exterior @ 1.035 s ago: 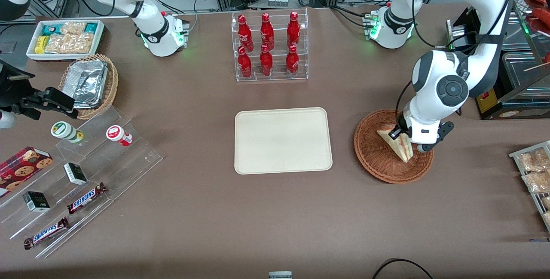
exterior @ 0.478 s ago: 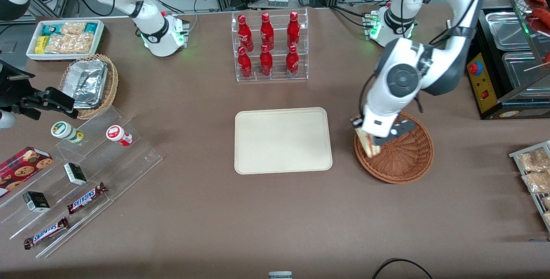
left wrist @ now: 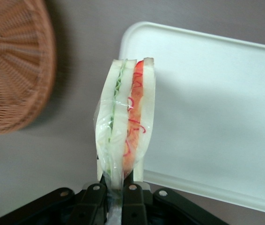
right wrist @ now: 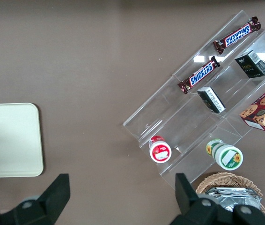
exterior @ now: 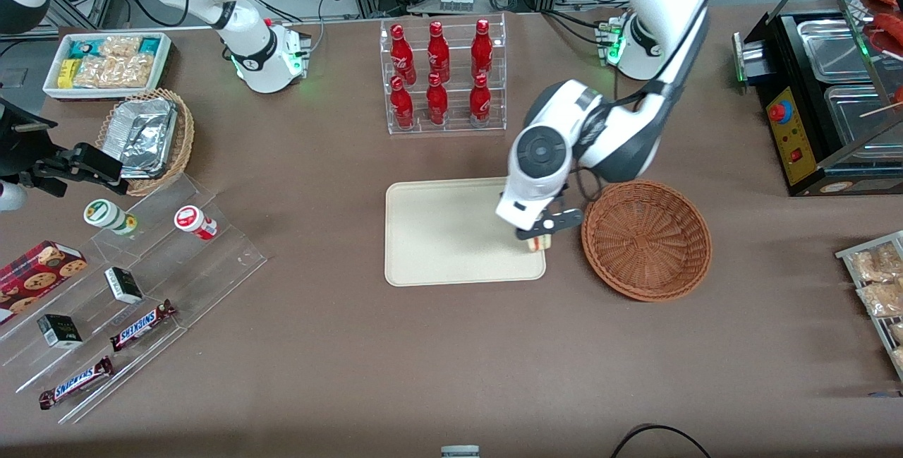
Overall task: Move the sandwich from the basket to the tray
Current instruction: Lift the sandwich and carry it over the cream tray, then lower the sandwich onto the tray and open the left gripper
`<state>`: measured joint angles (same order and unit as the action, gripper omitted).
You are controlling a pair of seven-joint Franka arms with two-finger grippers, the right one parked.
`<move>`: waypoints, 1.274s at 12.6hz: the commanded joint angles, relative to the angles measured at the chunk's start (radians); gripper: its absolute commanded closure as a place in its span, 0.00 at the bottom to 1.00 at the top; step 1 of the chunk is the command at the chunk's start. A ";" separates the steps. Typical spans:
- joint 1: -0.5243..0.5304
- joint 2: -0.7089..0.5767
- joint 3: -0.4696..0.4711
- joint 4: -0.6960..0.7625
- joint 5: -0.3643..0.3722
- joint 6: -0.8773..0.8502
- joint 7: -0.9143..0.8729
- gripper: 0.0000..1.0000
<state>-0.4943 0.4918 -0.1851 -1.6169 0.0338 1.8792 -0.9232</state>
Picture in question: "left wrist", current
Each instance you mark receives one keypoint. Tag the triangle sandwich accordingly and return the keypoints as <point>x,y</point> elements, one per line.
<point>118,117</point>

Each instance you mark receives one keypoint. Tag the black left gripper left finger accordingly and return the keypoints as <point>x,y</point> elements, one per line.
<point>92,201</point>

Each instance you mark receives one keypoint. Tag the round brown wicker basket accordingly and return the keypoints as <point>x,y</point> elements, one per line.
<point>13,70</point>

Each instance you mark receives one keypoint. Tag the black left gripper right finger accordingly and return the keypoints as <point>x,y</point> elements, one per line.
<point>133,204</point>

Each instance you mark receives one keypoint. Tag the cream rectangular plastic tray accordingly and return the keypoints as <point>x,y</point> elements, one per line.
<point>216,117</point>

